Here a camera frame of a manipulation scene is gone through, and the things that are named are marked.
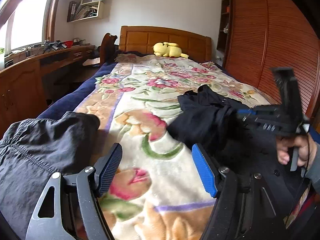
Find wooden chair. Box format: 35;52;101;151
99;33;118;66

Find dark cloth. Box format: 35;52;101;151
115;50;150;57

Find wooden slatted wardrobe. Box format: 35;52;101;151
216;0;320;123

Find white wall shelf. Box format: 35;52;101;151
65;0;110;22

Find wooden desk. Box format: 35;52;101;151
0;44;97;130

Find window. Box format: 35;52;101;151
0;0;60;53

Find person's right hand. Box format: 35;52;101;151
276;133;313;165

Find wooden bed headboard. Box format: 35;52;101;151
118;26;212;63

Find person's right forearm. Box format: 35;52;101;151
305;141;320;183

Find black pants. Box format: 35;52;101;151
166;84;283;160

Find yellow plush toy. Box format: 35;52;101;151
153;42;189;59

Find navy bed sheet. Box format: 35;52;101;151
36;62;118;120

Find floral blanket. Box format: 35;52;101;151
72;55;283;240

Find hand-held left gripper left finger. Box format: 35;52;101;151
26;142;123;240

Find black gadgets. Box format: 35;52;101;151
42;40;67;53

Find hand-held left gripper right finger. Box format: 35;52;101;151
191;143;288;240

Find dark grey folded garment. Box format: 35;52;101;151
0;112;100;232

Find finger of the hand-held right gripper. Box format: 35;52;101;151
236;104;284;117
239;118;283;135

